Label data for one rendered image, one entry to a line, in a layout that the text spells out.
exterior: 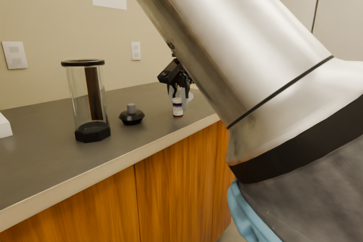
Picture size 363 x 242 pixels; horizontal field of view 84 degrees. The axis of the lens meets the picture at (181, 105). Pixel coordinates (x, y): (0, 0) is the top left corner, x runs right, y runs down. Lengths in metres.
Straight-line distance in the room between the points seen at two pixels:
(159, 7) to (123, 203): 0.58
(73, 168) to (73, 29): 0.83
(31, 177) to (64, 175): 0.06
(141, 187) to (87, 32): 0.88
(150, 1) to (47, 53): 1.03
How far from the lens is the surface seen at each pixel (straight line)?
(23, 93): 1.17
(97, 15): 1.29
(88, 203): 0.59
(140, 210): 0.73
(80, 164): 0.54
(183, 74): 0.72
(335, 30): 2.73
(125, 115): 0.71
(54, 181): 0.51
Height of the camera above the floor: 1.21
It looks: 17 degrees down
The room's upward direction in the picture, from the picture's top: straight up
